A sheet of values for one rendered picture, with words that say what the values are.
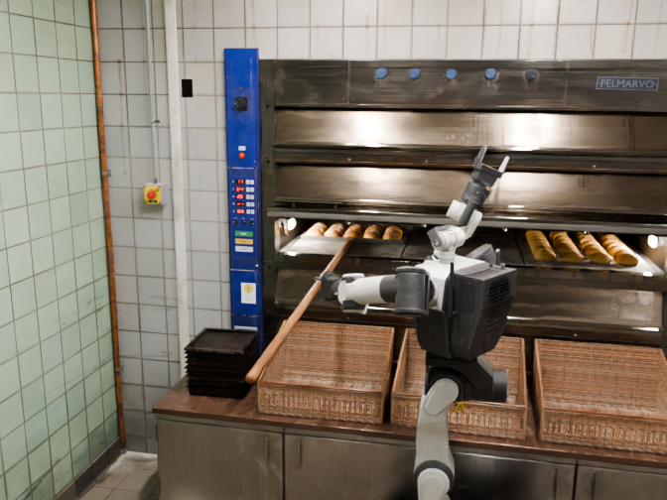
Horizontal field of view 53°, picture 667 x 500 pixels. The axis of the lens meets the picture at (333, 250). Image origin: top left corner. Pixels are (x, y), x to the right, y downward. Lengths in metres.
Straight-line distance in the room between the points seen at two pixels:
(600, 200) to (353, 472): 1.59
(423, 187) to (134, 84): 1.48
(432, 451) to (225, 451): 1.03
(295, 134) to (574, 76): 1.25
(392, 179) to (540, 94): 0.74
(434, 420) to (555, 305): 1.08
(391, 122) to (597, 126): 0.89
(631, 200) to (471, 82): 0.86
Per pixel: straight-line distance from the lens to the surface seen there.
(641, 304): 3.31
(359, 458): 2.96
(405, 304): 2.07
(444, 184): 3.11
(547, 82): 3.11
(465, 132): 3.08
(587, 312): 3.26
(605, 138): 3.13
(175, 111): 3.35
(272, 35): 3.21
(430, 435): 2.45
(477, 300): 2.13
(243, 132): 3.22
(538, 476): 2.96
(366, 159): 3.12
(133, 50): 3.47
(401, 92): 3.10
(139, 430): 3.94
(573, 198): 3.13
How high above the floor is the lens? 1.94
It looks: 13 degrees down
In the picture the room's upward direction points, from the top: 1 degrees clockwise
